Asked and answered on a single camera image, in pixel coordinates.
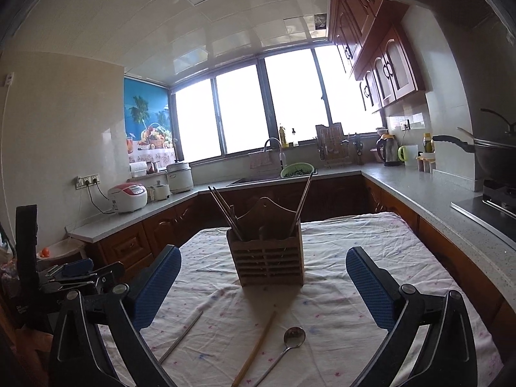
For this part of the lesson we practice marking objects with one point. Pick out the soap dispenser bottle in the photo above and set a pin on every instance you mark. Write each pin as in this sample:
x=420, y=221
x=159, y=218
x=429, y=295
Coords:
x=294, y=138

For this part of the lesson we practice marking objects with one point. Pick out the range hood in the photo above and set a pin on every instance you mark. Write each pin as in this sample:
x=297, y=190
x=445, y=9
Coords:
x=443, y=0

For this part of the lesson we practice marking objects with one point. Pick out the steel electric kettle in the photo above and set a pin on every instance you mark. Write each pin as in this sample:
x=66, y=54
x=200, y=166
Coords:
x=390, y=151

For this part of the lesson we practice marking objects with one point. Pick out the black wok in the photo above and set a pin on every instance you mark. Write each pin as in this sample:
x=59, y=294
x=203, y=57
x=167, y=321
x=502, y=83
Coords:
x=496, y=157

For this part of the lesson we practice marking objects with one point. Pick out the wooden wall cabinets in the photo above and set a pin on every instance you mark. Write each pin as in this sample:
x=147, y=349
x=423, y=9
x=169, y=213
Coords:
x=363, y=8

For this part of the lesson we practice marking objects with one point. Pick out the orange fruit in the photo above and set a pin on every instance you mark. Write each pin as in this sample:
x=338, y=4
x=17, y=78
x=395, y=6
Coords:
x=45, y=252

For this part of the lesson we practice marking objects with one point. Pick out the tropical fruit wall poster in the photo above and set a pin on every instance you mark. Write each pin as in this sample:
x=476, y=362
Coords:
x=145, y=109

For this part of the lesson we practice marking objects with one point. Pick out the row of spice jars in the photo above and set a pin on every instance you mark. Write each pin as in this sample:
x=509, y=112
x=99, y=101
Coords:
x=426, y=165

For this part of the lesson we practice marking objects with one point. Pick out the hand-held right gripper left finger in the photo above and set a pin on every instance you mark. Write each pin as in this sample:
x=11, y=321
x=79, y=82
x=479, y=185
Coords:
x=157, y=286

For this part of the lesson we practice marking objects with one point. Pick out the white and red rice cooker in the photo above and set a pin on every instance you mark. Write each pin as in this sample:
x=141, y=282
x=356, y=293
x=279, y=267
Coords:
x=127, y=197

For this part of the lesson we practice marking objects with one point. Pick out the wall power socket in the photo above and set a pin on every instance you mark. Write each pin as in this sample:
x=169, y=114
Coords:
x=88, y=181

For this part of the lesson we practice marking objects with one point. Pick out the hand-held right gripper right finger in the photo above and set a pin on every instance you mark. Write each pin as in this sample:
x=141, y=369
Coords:
x=369, y=286

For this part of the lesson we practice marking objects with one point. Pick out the grey kitchen countertop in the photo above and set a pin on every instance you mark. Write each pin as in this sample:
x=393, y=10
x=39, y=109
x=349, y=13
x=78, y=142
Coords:
x=423, y=197

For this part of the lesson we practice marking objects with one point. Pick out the chrome kitchen faucet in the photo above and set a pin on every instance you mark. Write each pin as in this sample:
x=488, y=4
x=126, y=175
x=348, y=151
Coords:
x=276, y=149

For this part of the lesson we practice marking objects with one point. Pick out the light bamboo chopstick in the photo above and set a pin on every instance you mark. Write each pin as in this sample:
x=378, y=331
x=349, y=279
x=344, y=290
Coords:
x=254, y=348

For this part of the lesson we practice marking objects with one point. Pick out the paper towel roll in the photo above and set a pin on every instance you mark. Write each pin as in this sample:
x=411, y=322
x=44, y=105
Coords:
x=138, y=169

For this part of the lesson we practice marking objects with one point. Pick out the steel cooking pot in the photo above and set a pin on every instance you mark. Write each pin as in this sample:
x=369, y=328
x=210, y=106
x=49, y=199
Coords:
x=179, y=177

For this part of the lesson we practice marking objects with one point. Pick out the white floral tablecloth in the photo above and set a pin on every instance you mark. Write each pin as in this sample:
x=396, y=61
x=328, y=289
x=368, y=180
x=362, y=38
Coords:
x=322, y=310

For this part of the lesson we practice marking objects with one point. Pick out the small white cooker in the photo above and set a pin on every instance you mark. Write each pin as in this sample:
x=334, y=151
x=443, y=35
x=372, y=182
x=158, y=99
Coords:
x=159, y=192

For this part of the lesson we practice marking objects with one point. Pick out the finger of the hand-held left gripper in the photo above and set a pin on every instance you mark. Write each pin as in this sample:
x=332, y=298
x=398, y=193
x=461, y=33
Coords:
x=109, y=272
x=76, y=268

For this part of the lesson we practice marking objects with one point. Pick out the wooden base cabinets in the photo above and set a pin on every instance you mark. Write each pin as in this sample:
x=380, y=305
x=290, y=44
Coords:
x=129, y=242

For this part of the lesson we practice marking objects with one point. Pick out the green colander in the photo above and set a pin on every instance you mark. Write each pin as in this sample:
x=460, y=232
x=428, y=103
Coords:
x=297, y=170

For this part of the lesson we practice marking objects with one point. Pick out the wooden utensil holder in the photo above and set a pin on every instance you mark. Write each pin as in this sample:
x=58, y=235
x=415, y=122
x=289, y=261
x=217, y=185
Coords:
x=266, y=262

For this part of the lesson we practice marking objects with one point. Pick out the kitchen window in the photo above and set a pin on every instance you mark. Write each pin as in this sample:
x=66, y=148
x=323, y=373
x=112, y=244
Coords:
x=242, y=113

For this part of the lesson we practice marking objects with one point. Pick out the gas stove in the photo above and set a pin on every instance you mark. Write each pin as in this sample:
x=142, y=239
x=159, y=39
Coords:
x=496, y=205

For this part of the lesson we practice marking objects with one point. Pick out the dish drying rack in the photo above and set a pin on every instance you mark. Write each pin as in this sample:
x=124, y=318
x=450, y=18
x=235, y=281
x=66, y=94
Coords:
x=328, y=141

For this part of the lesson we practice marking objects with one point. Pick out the kitchen sink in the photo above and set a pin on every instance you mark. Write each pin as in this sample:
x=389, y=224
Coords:
x=258, y=179

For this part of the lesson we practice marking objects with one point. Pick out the dark wooden chopsticks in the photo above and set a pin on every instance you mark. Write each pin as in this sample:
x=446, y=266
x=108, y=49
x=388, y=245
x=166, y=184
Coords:
x=181, y=338

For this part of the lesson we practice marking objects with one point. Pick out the yellow lidded jar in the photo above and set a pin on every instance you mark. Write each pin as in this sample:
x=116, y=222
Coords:
x=428, y=143

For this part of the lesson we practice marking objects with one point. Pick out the yellow oil bottle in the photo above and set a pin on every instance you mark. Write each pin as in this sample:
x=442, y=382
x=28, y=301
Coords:
x=283, y=137

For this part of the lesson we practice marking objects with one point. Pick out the metal spoon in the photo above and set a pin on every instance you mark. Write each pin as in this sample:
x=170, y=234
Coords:
x=294, y=336

